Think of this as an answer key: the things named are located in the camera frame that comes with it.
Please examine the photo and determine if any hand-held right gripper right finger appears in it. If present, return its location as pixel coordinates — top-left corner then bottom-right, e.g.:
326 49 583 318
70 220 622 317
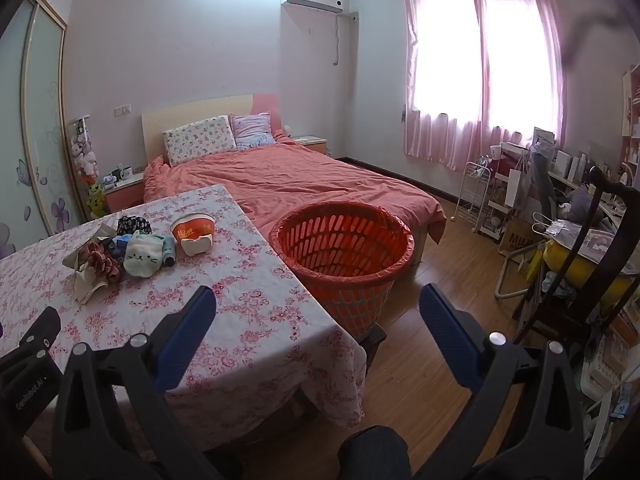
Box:
419 283 586 480

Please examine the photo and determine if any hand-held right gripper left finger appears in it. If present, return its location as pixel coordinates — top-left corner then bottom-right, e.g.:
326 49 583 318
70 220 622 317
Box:
50 285 218 480

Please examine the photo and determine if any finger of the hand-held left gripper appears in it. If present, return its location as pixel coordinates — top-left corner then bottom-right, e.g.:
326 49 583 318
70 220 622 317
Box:
17 306 62 348

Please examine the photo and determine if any orange plastic basket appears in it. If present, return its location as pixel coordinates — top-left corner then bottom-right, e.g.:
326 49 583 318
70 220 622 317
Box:
269 201 416 341

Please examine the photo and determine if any blue tissue packet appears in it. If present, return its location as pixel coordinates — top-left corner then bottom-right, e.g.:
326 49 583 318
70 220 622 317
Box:
106 234 132 261

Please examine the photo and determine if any crumpled beige paper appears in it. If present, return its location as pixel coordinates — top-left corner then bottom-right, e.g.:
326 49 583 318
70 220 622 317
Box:
61 222 118 306

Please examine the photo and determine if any table with floral tablecloth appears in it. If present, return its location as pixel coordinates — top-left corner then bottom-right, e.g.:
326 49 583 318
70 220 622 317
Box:
0 184 368 466

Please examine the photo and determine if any white cat-face cloth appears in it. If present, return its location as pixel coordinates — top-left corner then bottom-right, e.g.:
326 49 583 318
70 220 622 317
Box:
122 231 166 278

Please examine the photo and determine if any white crumpled cup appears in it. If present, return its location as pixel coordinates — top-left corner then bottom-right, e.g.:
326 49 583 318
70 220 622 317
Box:
180 234 213 257

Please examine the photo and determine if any red instant noodle bowl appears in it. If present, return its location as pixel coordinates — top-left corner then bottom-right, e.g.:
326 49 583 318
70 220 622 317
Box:
170 212 217 248

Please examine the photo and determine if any black floral cloth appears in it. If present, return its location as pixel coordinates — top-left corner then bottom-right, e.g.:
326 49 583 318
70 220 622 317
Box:
116 215 152 236

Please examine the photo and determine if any white storage cart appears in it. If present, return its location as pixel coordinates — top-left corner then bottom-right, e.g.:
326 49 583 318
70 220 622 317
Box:
477 142 531 243

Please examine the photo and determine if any green plush toy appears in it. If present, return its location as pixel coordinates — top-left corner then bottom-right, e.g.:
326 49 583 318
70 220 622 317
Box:
87 182 108 218

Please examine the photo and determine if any person's leg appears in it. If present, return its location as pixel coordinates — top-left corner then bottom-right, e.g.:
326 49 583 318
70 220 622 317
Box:
337 426 413 480

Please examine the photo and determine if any yellow cushion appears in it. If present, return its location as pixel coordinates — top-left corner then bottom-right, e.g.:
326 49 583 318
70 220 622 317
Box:
545 240 640 306

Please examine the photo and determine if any pink white nightstand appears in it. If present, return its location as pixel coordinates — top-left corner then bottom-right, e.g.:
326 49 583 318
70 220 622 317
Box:
102 172 146 213
290 135 329 157

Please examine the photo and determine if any clear plastic bag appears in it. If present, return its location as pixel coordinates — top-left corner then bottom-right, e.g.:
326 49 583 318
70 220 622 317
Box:
547 220 621 256

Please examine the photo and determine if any white plastic storage basket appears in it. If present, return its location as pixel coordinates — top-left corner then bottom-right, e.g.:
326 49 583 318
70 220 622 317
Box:
580 345 640 461

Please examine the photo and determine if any hanging plush toy organizer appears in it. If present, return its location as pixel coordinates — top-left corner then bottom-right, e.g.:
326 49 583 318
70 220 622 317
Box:
66 116 101 186

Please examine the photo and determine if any flower-print sliding wardrobe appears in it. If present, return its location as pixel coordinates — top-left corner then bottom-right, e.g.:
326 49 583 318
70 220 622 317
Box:
0 0 83 261

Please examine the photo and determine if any white floral pillow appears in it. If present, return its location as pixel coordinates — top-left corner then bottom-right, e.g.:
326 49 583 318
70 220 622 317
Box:
162 116 237 167

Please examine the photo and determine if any cluttered desk with chair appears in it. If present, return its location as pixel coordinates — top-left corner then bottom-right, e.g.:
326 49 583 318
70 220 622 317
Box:
512 165 640 361

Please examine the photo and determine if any pink striped pillow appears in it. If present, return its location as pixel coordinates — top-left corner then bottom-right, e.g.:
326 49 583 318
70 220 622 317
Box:
229 111 277 151

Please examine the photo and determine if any beige wooden bed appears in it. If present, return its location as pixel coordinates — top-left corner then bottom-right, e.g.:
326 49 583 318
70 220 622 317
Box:
141 93 447 266

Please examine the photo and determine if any white metal tube frame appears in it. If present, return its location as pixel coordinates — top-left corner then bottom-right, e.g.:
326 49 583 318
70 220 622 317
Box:
495 247 531 298

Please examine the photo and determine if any white wire rack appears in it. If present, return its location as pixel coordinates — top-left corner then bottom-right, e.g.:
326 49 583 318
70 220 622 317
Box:
456 161 491 223

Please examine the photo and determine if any wall shelf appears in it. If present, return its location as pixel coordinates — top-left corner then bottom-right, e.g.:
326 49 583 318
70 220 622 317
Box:
620 65 640 166

